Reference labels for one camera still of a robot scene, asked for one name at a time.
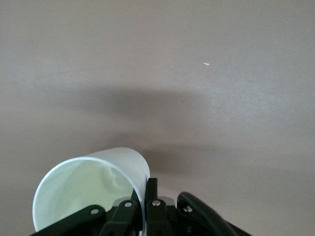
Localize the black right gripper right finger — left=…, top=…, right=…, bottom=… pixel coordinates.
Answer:
left=145, top=177, right=250, bottom=236

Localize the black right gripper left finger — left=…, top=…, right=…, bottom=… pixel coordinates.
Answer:
left=31, top=188, right=144, bottom=236

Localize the white plastic cup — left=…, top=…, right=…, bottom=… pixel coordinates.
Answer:
left=32, top=147, right=151, bottom=233

